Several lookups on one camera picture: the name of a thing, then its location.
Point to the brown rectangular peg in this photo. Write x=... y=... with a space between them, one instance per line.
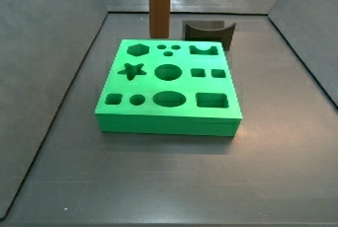
x=159 y=18

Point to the green shape sorting block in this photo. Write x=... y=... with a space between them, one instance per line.
x=169 y=86

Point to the dark grey curved block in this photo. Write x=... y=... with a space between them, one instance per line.
x=208 y=31

